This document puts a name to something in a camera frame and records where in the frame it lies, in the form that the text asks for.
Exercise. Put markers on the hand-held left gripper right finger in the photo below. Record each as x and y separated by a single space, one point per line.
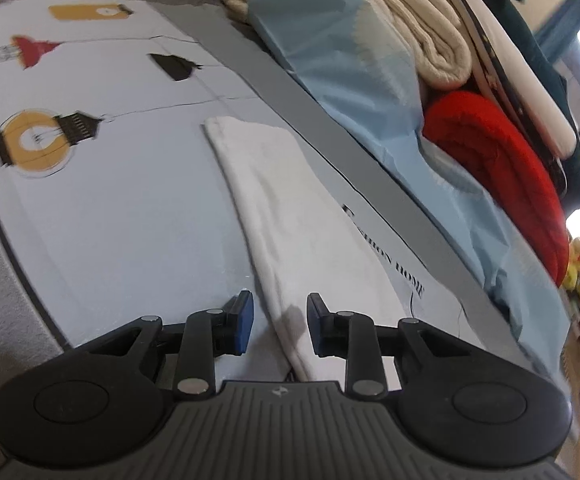
315 327

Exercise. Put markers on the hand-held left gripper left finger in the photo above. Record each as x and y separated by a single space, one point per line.
244 322

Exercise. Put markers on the white garment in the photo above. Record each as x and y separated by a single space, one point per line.
280 220

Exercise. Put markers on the printed bed sheet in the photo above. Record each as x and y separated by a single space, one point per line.
119 210

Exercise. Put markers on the red blanket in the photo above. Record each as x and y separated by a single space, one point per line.
490 160

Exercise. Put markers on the light blue cloth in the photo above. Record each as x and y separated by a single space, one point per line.
330 60

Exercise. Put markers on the beige rolled blanket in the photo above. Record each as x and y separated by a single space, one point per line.
420 25

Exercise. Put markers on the white pillow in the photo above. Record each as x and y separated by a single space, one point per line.
530 85

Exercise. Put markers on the dark teal cloth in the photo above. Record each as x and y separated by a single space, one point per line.
535 35

